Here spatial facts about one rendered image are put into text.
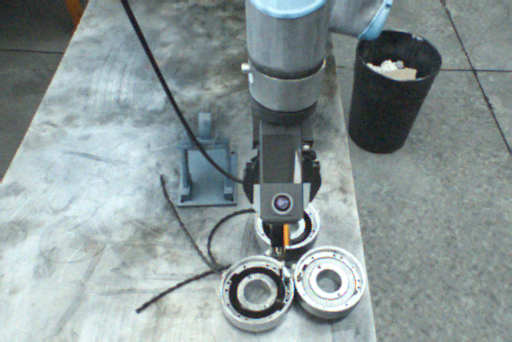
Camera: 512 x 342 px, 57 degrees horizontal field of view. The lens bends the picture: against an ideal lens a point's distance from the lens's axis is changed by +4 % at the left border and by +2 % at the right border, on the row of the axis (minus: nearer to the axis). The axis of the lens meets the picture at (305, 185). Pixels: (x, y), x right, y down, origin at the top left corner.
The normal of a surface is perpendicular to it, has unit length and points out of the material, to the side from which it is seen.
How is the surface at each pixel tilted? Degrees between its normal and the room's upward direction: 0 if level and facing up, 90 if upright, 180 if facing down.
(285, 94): 90
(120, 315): 0
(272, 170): 31
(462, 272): 0
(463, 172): 0
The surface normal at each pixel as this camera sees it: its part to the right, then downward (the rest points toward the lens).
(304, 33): 0.36, 0.74
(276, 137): 0.11, -0.15
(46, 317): 0.07, -0.63
